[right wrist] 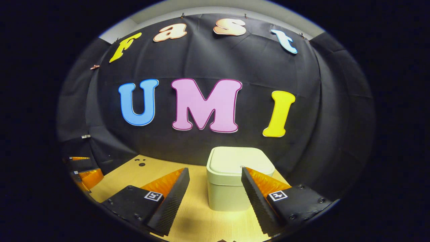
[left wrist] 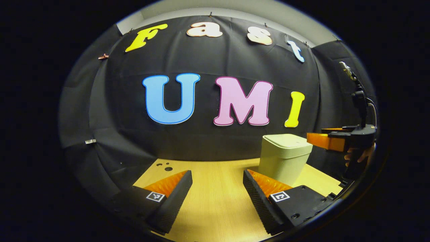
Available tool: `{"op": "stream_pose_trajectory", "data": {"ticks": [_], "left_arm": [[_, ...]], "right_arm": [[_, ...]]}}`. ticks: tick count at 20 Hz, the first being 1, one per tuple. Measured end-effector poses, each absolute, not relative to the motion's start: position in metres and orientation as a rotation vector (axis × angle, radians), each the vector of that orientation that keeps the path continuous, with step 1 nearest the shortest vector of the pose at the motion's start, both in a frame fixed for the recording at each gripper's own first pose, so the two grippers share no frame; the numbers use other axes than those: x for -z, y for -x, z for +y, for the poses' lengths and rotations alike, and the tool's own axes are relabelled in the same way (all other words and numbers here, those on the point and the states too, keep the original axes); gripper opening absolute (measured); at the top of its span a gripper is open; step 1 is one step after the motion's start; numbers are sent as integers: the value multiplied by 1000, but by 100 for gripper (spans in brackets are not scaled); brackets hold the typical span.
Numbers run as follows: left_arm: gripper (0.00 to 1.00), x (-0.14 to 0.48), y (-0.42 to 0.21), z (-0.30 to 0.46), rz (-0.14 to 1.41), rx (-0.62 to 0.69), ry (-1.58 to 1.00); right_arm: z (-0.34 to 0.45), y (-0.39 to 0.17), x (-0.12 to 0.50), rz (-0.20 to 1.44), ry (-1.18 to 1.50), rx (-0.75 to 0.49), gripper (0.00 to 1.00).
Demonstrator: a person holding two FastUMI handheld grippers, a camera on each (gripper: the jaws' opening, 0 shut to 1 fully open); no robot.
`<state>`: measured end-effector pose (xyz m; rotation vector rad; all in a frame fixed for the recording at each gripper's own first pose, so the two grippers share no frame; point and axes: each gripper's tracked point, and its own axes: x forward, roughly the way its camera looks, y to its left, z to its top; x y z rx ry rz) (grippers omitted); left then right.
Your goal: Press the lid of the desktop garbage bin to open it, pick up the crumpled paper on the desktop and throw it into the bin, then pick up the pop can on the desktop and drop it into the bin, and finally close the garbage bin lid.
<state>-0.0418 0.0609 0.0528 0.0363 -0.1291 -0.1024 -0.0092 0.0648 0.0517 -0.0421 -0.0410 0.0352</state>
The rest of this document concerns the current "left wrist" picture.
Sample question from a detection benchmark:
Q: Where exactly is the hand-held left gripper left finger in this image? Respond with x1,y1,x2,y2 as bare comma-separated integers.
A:
113,170,193,235

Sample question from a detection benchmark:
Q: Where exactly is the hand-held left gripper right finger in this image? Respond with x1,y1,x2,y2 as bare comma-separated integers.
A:
243,169,343,236

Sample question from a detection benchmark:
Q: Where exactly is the pale green desktop garbage bin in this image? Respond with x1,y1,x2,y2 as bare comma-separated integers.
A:
258,134,313,187

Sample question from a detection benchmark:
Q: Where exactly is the wooden desktop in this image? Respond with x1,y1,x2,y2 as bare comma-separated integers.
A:
133,158,343,242

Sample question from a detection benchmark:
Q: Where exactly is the black backdrop cloth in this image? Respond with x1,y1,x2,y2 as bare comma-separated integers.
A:
59,15,378,202

